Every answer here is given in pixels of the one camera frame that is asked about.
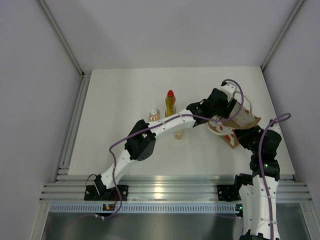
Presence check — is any grey slotted cable duct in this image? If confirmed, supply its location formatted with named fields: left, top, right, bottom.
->
left=49, top=202, right=243, bottom=214

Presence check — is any aluminium frame post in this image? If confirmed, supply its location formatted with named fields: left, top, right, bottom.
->
left=35, top=0, right=84, bottom=77
left=260, top=0, right=307, bottom=73

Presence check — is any purple cable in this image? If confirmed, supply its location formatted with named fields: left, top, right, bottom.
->
left=258, top=113, right=292, bottom=240
left=94, top=79, right=245, bottom=221

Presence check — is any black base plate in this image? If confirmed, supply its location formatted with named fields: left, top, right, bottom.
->
left=216, top=184, right=241, bottom=202
left=84, top=185, right=129, bottom=201

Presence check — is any pale bottle white cap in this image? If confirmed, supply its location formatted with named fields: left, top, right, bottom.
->
left=148, top=108, right=161, bottom=122

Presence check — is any yellow bottle white cap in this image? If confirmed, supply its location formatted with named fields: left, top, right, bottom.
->
left=173, top=129, right=184, bottom=140

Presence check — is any left aluminium frame post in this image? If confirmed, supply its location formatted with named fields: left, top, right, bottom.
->
left=35, top=0, right=84, bottom=77

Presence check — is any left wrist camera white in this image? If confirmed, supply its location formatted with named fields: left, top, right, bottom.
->
left=220, top=83, right=237, bottom=101

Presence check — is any aluminium rail frame front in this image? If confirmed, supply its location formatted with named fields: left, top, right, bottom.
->
left=40, top=175, right=312, bottom=203

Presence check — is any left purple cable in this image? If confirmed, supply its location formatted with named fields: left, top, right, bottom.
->
left=94, top=79, right=245, bottom=221

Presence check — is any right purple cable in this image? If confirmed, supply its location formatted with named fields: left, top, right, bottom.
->
left=258, top=113, right=292, bottom=240

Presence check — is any yellow bottle red cap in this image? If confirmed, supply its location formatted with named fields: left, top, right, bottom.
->
left=165, top=90, right=176, bottom=117

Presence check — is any right aluminium frame post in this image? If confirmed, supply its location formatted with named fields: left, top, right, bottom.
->
left=260, top=0, right=307, bottom=73

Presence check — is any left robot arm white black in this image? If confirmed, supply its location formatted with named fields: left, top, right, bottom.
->
left=94, top=88, right=237, bottom=200

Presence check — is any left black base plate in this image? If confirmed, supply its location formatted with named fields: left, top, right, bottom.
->
left=84, top=185, right=129, bottom=201

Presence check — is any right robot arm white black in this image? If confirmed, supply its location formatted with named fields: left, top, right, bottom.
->
left=232, top=123, right=282, bottom=240

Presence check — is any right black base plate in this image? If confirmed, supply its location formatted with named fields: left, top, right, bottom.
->
left=216, top=184, right=241, bottom=202

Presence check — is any burlap watermelon canvas bag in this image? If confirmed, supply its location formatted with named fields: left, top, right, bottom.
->
left=207, top=96, right=261, bottom=149

